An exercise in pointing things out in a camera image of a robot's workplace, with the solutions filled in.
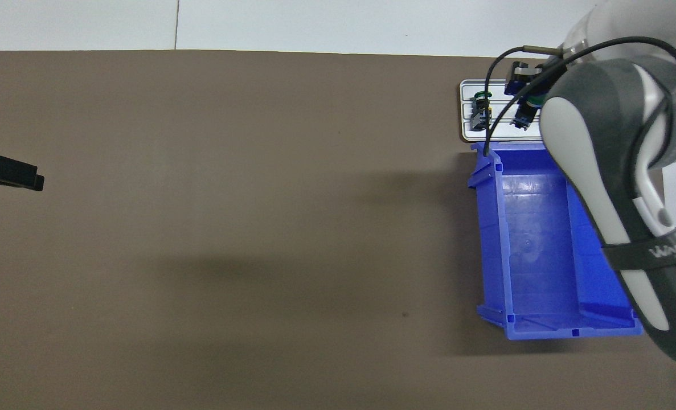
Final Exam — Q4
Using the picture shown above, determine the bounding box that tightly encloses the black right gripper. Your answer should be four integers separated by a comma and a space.
505, 60, 550, 132

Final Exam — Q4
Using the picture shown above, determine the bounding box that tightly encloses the grey metal tray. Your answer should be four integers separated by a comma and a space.
459, 79, 549, 142

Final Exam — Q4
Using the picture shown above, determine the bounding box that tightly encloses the blue plastic storage bin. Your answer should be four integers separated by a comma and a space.
467, 140, 644, 341

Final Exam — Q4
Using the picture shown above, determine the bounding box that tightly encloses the brown table mat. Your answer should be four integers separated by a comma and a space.
0, 50, 676, 410

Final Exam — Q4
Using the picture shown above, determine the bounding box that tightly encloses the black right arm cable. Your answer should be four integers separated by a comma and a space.
483, 36, 676, 240

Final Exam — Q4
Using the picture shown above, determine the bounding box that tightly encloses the black right arm strap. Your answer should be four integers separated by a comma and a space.
601, 228, 676, 272

